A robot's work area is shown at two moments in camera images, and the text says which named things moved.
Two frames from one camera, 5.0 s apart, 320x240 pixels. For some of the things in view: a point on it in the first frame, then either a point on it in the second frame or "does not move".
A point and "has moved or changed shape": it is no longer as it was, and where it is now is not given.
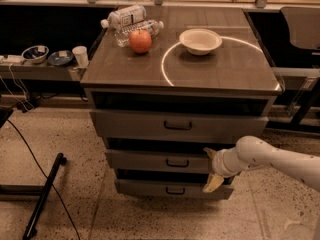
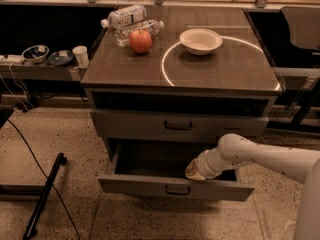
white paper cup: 81,55 does not move
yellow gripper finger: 213,183 → 193,171
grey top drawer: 132,124 does not move
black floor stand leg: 31,227 does not move
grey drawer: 159,161 has moved or changed shape
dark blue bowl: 60,58 does not move
